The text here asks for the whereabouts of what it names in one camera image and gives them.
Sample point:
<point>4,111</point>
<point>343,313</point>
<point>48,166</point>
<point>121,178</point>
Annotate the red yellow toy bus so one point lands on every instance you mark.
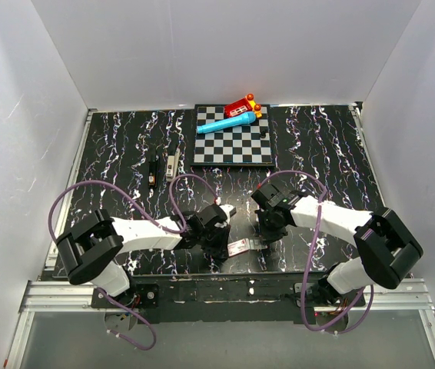
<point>243,105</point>

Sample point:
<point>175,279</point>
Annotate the black silver stapler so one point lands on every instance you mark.
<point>171,169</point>

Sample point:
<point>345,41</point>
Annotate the black marker pen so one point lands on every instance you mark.
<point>153,171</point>

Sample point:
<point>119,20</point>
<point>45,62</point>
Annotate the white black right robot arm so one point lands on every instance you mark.
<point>387,251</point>

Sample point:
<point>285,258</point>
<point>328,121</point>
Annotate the black white chessboard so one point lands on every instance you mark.
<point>239,146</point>

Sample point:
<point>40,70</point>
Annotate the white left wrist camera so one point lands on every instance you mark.
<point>229,210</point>

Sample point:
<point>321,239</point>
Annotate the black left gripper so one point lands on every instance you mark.
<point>220,251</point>

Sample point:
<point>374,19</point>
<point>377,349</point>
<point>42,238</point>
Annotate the aluminium rail frame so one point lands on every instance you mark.
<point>64,326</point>

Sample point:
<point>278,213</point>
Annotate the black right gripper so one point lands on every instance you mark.
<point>268,236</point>

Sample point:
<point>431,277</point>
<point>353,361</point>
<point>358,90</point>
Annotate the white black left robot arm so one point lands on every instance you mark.
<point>88,249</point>

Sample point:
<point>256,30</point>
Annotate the red white staple box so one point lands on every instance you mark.
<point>238,247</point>

